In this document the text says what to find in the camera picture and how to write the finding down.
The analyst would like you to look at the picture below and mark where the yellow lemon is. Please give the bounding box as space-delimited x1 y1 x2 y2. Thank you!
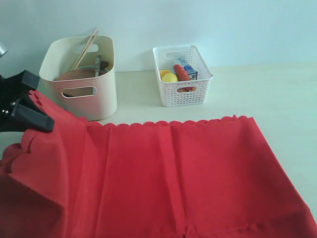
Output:
161 72 178 83

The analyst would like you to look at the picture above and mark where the cream plastic bin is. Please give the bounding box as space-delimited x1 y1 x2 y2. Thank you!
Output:
39 36 117 120

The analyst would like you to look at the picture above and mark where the orange cheese block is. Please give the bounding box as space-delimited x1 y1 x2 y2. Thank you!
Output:
159 69 170 78

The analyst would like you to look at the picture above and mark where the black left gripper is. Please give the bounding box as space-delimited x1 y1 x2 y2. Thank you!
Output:
0 70 54 133

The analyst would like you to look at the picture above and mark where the silver table knife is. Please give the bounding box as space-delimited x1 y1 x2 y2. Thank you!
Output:
95 56 101 77

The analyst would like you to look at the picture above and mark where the orange fried food piece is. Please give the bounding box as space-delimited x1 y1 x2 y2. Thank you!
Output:
177 87 197 93

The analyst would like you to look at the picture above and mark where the blue white milk carton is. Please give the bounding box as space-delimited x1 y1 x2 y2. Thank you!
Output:
173 58 198 81

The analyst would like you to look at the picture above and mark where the red scalloped cloth mat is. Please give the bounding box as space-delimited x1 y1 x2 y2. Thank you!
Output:
0 92 317 238

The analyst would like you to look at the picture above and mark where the white perforated plastic basket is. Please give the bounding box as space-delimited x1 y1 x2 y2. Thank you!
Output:
153 45 213 107

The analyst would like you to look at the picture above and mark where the brown wooden spoon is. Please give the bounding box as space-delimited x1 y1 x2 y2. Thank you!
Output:
100 61 109 71

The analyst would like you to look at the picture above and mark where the brown wooden plate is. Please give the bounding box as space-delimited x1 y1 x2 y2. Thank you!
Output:
56 68 108 98

